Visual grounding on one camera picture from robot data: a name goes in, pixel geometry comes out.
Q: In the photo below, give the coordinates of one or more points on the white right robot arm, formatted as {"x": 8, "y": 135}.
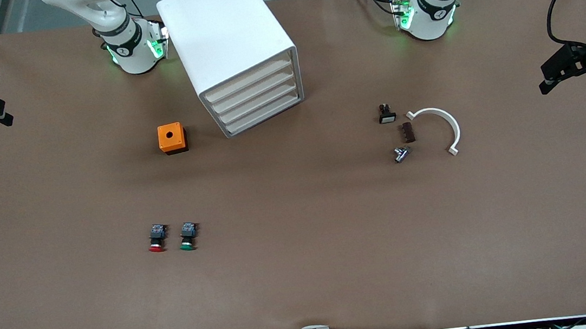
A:
{"x": 132, "y": 56}

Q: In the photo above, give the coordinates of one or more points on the orange button box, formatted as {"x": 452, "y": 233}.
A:
{"x": 170, "y": 138}

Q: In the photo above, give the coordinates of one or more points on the red push button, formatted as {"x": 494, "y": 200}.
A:
{"x": 156, "y": 233}

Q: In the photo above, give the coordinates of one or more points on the green push button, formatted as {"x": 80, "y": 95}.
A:
{"x": 188, "y": 230}

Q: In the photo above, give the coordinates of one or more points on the brown terminal block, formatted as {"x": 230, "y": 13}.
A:
{"x": 409, "y": 132}

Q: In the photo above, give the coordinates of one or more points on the brown table mat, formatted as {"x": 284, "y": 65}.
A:
{"x": 302, "y": 250}

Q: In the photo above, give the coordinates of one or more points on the white curved bracket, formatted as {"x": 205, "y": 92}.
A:
{"x": 432, "y": 111}

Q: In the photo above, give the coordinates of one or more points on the black white rectangular switch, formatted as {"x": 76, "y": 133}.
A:
{"x": 387, "y": 115}

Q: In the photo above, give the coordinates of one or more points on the silver key switch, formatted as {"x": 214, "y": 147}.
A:
{"x": 401, "y": 154}

